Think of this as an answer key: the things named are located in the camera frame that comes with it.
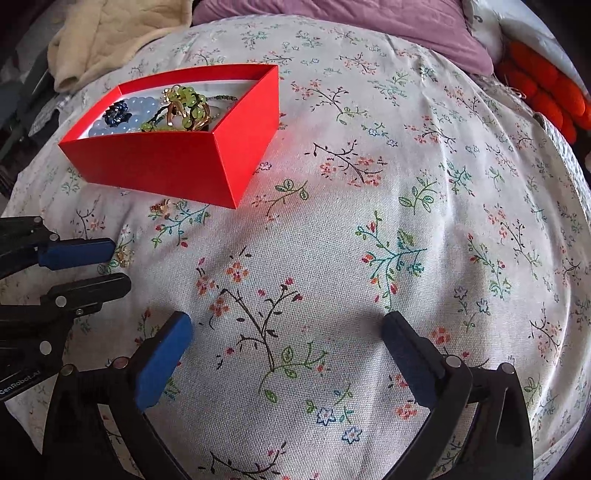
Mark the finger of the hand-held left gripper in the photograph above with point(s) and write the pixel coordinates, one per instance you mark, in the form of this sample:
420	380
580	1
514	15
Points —
92	287
78	254

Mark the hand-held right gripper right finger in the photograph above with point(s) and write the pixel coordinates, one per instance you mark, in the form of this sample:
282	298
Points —
411	360

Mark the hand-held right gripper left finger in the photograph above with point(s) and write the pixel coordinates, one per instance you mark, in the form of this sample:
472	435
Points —
164	369

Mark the red cardboard box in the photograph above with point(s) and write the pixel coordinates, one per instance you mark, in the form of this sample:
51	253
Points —
175	166

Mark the black hair claw clip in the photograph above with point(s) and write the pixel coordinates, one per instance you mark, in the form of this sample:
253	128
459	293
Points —
117	113

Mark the gold flower earring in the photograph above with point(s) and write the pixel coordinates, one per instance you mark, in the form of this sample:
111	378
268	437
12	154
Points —
162	207
123	256

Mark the dark grey furniture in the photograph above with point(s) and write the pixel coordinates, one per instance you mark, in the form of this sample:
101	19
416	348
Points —
23	106

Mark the floral bedsheet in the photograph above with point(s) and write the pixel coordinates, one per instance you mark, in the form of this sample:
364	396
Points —
369	207

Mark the beige quilted blanket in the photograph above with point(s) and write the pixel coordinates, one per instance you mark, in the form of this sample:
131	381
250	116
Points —
101	37

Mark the purple pillow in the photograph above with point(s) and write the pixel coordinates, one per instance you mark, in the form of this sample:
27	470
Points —
369	23

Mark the white printed pillow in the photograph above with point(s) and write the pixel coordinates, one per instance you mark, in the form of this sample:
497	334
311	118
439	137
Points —
517	23

